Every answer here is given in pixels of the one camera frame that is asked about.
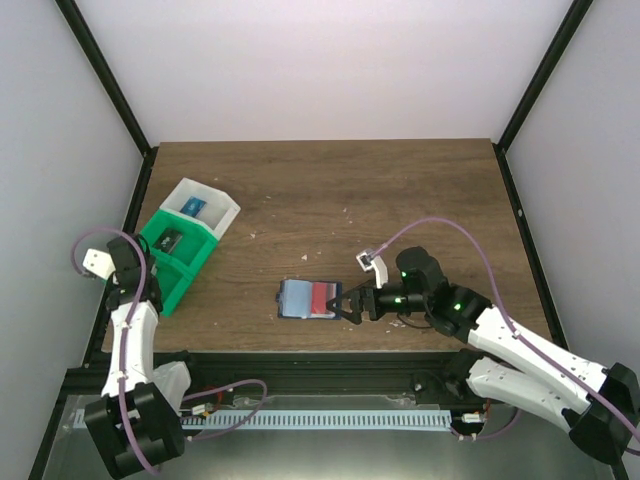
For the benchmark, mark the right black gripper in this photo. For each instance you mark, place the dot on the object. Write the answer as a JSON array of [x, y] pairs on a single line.
[[366, 302]]

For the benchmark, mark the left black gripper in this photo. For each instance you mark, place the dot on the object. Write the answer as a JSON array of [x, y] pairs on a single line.
[[151, 265]]

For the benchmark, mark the blue card holder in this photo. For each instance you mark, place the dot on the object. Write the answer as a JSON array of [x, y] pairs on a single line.
[[294, 299]]

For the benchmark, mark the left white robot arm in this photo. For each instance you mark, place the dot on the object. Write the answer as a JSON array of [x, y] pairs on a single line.
[[135, 424]]

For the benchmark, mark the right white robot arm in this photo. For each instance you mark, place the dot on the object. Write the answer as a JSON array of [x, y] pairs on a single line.
[[597, 406]]

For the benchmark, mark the black VIP card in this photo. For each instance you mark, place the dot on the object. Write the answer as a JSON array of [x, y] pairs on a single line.
[[168, 240]]

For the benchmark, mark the blue card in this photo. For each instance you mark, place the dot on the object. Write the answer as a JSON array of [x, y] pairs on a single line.
[[193, 206]]

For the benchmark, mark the green bin lower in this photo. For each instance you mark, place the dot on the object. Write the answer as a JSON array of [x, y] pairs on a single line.
[[174, 280]]

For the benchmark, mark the green bin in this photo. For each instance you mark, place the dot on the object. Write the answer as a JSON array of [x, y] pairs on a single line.
[[174, 280], [194, 248]]

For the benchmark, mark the green bin upper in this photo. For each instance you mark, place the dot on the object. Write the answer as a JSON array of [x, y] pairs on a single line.
[[194, 248]]

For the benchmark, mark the white plastic bin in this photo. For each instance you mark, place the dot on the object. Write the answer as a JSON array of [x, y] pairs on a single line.
[[208, 207]]

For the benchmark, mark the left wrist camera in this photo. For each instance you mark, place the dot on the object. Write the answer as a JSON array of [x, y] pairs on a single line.
[[98, 264]]

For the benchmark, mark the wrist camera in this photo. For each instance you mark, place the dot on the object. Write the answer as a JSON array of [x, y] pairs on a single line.
[[369, 261], [98, 264]]

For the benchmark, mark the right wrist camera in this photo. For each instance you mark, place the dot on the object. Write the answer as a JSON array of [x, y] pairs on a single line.
[[369, 261]]

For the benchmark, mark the black aluminium front rail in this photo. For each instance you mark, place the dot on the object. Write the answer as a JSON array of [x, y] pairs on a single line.
[[420, 375]]

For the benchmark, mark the light blue slotted cable duct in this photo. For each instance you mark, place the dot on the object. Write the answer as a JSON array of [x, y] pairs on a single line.
[[393, 420]]

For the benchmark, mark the left black frame post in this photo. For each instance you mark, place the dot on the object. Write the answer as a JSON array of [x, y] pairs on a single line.
[[93, 53]]

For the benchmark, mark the black frame post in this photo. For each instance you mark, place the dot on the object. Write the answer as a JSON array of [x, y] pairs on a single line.
[[560, 41], [93, 53]]

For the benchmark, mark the right black frame post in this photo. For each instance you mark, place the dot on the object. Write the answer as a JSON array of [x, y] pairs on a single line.
[[560, 41]]

